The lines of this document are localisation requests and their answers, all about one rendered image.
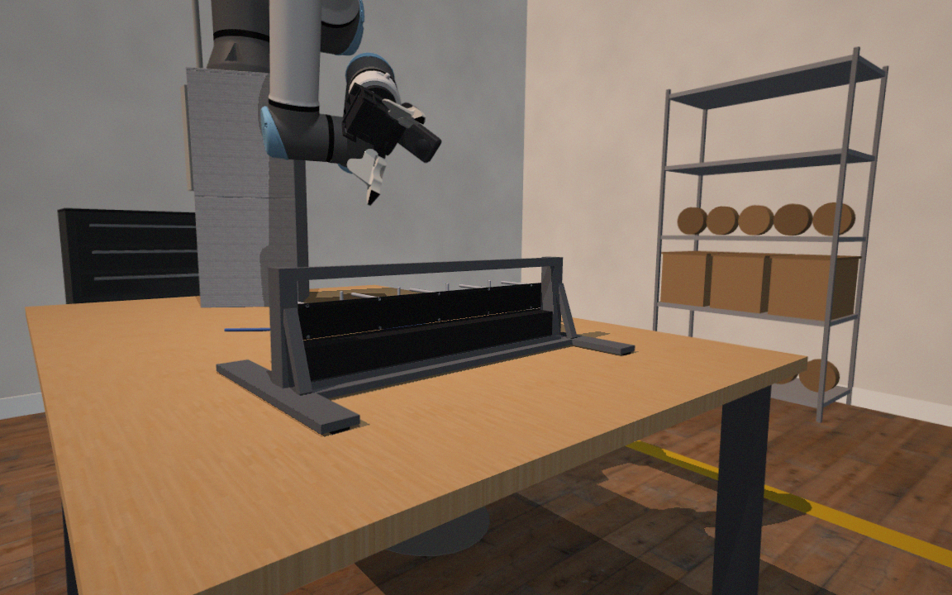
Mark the grey metal rack with black port panel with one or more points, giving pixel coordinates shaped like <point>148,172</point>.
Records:
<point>302,367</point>

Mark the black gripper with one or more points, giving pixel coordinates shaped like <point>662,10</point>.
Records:
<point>381,126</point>

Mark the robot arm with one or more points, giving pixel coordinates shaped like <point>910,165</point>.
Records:
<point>284,38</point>

